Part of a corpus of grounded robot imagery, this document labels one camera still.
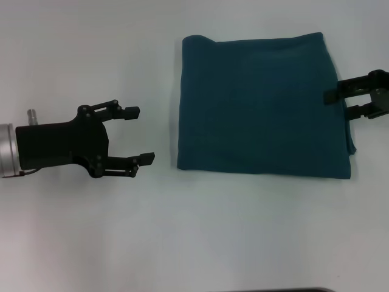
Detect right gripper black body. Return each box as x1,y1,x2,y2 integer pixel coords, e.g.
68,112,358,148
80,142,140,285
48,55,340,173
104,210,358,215
364,69,389,120

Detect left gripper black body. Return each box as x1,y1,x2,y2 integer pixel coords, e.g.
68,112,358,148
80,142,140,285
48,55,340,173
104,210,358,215
15,105,110,179

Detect teal blue printed t-shirt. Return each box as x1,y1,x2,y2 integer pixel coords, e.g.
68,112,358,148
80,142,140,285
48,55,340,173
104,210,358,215
176,32,357,180

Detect left arm cable with connector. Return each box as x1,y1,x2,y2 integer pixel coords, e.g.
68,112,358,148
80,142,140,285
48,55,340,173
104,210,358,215
0,108,42,179

